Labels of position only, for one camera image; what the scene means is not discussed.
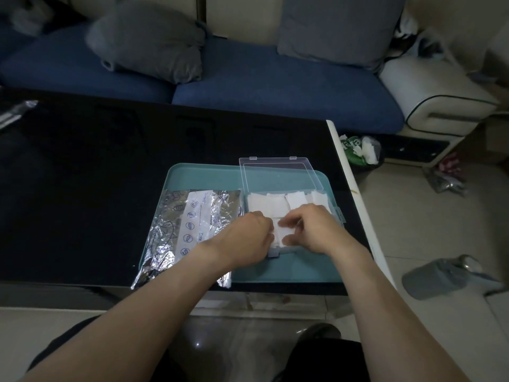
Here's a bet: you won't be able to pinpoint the person's right hand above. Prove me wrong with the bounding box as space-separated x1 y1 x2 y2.
278 204 361 258

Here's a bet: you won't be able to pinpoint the person's left hand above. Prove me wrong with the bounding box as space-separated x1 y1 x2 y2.
202 211 276 272

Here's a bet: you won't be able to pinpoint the white gauze pad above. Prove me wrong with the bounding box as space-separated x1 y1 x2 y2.
286 192 313 211
310 190 331 214
248 193 290 220
271 217 296 249

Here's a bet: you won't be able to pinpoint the person's left forearm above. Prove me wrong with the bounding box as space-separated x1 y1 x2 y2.
18 239 237 382

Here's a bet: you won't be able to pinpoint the person's right forearm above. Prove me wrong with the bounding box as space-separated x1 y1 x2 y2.
328 238 471 382

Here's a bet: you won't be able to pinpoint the clear plastic box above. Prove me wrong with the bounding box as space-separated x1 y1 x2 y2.
239 156 346 259

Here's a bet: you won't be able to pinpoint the teal plastic tray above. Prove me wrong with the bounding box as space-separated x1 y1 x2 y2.
139 163 345 284

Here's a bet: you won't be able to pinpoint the silver foil pouch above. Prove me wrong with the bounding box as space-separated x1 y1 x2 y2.
131 189 244 290

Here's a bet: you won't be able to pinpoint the green and white packet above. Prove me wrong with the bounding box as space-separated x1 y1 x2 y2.
339 135 363 163

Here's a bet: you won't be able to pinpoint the black waste bin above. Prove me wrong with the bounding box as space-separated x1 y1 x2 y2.
338 135 385 174

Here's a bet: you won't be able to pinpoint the crumpled white tissue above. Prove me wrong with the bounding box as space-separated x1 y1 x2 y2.
360 137 381 163

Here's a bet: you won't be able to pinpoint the black shoe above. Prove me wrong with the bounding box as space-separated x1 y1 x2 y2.
297 323 343 343

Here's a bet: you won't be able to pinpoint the blue sofa seat cushion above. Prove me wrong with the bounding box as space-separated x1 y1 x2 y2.
0 24 176 105
172 36 405 135

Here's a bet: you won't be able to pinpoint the person's black shorts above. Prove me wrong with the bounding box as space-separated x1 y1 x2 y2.
27 314 371 382

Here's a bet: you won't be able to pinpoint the grey water bottle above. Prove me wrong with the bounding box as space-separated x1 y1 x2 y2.
401 254 502 301

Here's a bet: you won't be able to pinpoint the clear plastic bag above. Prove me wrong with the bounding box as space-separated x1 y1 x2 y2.
423 153 468 198

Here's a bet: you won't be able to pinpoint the grey throw pillow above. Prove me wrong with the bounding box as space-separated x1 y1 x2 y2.
277 0 408 72
85 0 207 85

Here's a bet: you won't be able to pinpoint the grey cloth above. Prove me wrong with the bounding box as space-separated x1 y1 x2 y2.
7 0 54 37

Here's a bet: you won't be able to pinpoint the beige sofa frame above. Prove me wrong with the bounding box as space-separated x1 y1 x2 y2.
68 0 509 167

